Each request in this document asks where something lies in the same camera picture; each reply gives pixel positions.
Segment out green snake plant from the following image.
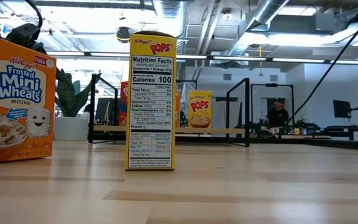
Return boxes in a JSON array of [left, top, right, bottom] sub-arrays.
[[55, 68, 102, 118]]

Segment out person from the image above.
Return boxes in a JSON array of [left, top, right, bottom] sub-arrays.
[[265, 97, 290, 129]]

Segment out red Froot Loops cereal box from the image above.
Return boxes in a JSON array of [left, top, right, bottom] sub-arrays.
[[119, 81, 130, 127]]

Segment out yellow Corn Pops cereal box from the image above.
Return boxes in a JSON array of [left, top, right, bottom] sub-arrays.
[[188, 90, 212, 129], [125, 30, 177, 171]]

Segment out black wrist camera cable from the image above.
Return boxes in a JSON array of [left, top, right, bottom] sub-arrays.
[[24, 0, 44, 29]]

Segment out orange Frosted Mini Wheats box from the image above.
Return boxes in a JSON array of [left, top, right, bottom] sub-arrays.
[[0, 35, 57, 166], [175, 90, 182, 128]]

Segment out black computer monitor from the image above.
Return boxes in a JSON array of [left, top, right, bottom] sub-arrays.
[[95, 97, 111, 123], [332, 100, 352, 119]]

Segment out background workbench with equipment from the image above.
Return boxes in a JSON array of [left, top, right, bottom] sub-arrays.
[[250, 117, 322, 138]]

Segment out black metal shelf end frame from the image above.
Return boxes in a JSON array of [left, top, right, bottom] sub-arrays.
[[87, 73, 120, 144], [225, 77, 251, 147]]

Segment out black aluminium rig frame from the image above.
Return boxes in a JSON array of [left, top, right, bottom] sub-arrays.
[[249, 135, 358, 152]]

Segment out yellow hanging cord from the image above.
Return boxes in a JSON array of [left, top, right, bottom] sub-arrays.
[[258, 44, 264, 77]]

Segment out long black arm cable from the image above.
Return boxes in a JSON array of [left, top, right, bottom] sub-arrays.
[[284, 1, 358, 127]]

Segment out black background desk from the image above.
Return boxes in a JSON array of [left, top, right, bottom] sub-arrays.
[[321, 124, 358, 141]]

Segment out white plant pot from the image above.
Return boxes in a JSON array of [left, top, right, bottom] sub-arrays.
[[53, 116, 90, 142]]

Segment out silver spiral ventilation duct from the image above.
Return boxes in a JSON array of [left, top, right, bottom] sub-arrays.
[[152, 0, 187, 56], [227, 0, 291, 57]]

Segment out black background metal frame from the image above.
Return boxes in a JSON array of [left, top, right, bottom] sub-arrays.
[[250, 83, 294, 131]]

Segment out round black overhead camera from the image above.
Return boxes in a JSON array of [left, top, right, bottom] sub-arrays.
[[115, 26, 132, 44]]

